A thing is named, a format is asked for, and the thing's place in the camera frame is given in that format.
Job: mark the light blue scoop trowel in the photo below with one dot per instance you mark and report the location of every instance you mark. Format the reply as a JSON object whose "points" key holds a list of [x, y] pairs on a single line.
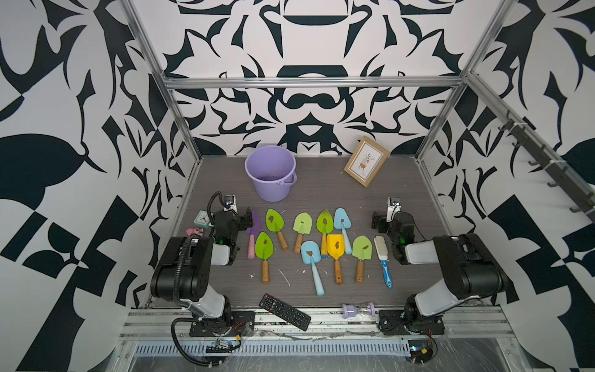
{"points": [[311, 255]]}

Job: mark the light blue pointed trowel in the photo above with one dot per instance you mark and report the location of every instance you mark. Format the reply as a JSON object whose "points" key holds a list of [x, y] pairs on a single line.
{"points": [[343, 223]]}

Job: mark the purple trowel pink handle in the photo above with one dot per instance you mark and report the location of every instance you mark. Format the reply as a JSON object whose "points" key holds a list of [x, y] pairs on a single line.
{"points": [[253, 232]]}

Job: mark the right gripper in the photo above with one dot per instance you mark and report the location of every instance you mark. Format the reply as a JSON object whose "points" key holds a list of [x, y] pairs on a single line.
{"points": [[383, 222]]}

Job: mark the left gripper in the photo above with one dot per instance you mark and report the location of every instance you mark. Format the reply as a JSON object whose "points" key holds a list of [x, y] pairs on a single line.
{"points": [[239, 222]]}

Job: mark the yellow scoop trowel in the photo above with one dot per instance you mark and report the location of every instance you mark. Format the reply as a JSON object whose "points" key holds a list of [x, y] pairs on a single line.
{"points": [[336, 249]]}

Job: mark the green pointed trowel back row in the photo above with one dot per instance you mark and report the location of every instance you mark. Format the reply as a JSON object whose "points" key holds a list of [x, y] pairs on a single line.
{"points": [[275, 223]]}

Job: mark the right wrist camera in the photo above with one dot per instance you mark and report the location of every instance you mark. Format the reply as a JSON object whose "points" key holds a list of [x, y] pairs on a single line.
{"points": [[393, 206]]}

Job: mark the green pointed trowel front row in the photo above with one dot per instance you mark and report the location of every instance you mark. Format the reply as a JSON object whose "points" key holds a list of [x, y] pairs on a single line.
{"points": [[264, 249]]}

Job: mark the wall hook rail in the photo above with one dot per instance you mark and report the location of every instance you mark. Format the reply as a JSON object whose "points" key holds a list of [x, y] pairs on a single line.
{"points": [[544, 158]]}

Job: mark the wooden picture frame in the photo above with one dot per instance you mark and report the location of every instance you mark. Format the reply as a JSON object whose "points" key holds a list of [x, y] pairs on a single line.
{"points": [[366, 161]]}

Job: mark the green pointed trowel row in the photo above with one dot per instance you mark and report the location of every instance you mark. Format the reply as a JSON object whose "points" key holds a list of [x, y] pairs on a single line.
{"points": [[275, 223], [264, 249]]}

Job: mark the pink toy figure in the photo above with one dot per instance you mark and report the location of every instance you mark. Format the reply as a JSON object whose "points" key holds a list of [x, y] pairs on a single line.
{"points": [[194, 231]]}

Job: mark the purple sand timer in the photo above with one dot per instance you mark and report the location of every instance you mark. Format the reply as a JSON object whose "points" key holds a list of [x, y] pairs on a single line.
{"points": [[363, 309]]}

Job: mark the purple plastic bucket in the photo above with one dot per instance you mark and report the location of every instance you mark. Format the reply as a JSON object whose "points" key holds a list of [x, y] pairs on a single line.
{"points": [[272, 170]]}

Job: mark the light green square trowel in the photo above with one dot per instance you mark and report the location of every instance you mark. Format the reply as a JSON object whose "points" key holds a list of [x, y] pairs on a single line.
{"points": [[302, 226]]}

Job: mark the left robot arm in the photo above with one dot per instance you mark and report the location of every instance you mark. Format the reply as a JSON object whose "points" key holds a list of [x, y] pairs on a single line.
{"points": [[183, 272]]}

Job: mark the green trowel yellow handle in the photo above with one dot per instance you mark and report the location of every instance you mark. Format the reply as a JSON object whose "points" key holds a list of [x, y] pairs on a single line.
{"points": [[325, 226]]}

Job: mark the light green small trowel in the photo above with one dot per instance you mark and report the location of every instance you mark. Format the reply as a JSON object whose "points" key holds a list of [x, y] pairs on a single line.
{"points": [[362, 250]]}

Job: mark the small teal alarm clock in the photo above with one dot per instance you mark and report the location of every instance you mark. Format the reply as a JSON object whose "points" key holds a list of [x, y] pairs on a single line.
{"points": [[202, 220]]}

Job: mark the black remote control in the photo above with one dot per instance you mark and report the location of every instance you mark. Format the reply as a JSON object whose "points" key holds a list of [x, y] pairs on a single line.
{"points": [[287, 313]]}

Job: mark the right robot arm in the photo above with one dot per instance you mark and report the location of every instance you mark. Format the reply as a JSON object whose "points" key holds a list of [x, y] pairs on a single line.
{"points": [[469, 272]]}

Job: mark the white blue cleaning brush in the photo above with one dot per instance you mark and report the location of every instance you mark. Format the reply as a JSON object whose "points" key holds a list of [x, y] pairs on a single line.
{"points": [[382, 253]]}

